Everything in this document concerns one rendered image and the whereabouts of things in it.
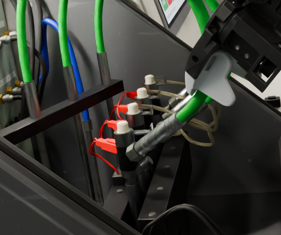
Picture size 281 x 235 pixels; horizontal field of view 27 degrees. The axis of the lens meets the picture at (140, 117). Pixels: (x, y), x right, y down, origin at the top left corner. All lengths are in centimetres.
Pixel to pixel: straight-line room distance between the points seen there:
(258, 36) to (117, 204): 43
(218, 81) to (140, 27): 52
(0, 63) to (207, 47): 63
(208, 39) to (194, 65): 4
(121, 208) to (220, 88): 33
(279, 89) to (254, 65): 77
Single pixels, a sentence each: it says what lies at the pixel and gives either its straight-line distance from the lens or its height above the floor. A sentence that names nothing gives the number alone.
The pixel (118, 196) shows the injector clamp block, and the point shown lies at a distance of 90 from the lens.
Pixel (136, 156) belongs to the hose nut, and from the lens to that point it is 72.
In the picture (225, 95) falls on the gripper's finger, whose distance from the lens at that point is 60.
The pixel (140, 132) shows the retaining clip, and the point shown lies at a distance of 82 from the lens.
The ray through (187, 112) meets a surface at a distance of 66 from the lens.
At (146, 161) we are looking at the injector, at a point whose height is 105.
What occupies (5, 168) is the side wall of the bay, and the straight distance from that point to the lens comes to 49.
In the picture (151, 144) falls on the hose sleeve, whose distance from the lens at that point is 70.
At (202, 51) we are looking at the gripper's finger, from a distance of 56.
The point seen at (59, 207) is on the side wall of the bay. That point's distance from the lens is 49.
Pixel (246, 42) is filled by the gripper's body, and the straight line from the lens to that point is 55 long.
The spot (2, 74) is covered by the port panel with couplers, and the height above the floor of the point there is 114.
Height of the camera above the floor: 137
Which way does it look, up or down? 18 degrees down
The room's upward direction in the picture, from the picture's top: 9 degrees counter-clockwise
